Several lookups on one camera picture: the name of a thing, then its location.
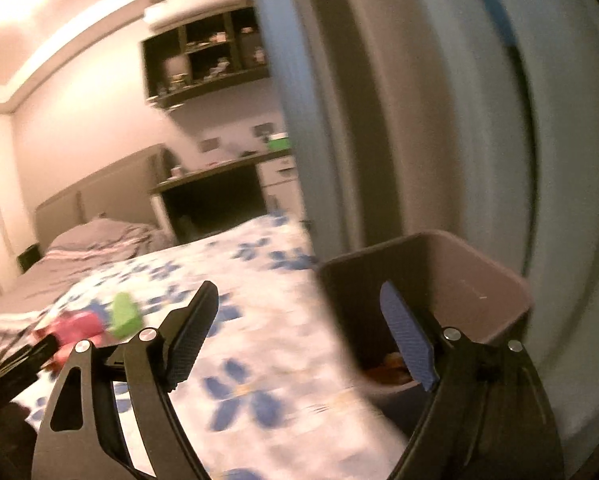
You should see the blue beige curtain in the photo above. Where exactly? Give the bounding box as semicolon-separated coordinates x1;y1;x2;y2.
248;0;599;443

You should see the dark wall shelf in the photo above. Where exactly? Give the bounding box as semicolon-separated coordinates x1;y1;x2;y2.
141;6;271;109

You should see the white air conditioner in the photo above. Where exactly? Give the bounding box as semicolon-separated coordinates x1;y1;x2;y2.
144;0;254;29

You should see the padded beige headboard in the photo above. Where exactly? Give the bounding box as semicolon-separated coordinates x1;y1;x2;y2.
34;143;174;251

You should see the pink plastic ribbon wrap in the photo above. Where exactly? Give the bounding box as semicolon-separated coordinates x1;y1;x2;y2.
34;310;109;362

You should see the green plastic piece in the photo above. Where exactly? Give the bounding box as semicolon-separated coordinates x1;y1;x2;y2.
110;292;144;337

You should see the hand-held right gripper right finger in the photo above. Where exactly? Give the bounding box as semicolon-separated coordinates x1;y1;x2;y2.
379;280;566;480

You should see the red white paper cup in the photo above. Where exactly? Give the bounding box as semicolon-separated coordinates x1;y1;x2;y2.
365;351;416;387

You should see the grey striped blanket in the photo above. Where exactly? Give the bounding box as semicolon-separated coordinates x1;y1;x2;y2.
0;216;174;376

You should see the row of small figurines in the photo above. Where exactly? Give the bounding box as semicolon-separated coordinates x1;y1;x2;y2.
150;24;269;97

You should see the white desk with dark top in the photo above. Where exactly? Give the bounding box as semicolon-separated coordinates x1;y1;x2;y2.
148;151;306;244

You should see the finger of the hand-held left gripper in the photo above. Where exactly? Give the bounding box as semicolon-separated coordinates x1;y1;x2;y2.
0;334;61;403

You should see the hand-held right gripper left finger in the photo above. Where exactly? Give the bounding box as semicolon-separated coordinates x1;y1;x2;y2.
32;280;221;480

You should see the brown trash bin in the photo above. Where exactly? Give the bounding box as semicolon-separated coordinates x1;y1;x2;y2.
317;230;535;436

